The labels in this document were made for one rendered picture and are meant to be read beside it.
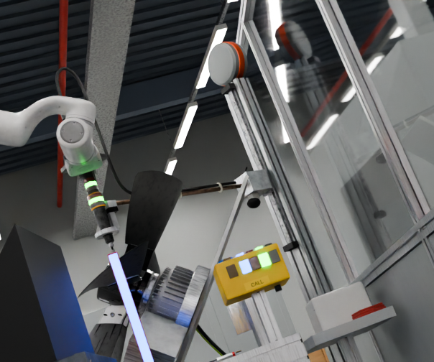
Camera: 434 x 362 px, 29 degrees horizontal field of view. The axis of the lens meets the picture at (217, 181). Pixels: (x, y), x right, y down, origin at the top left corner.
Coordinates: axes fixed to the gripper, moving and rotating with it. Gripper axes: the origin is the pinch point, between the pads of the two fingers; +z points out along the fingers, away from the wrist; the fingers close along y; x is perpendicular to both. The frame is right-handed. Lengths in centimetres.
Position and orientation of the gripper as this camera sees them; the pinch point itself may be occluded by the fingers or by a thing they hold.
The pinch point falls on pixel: (85, 169)
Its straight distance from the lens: 248.6
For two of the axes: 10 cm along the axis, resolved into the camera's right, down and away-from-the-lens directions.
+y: 9.4, -3.2, 1.3
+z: -0.4, 2.9, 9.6
